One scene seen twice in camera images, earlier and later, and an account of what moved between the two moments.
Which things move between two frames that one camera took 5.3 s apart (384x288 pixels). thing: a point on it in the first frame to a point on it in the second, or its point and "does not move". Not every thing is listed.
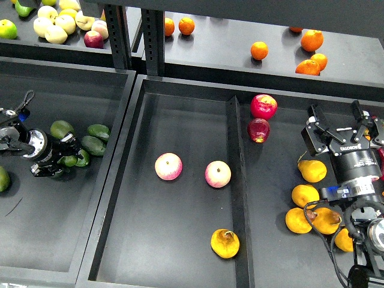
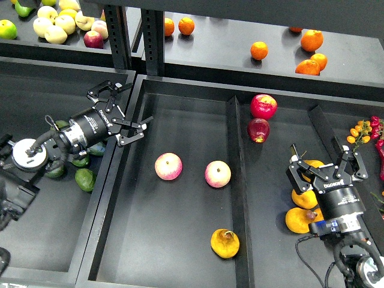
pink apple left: x=168 y=166 does not move
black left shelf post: x=119 y=28 does not move
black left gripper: x=49 y=149 to x=104 y=119
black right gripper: x=352 y=158 to x=338 y=197
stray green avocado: x=68 y=161 to x=86 y=179
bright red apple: x=263 y=107 does not move
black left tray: x=46 y=223 does not move
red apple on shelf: x=93 y=39 does not move
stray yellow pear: x=225 y=243 does not move
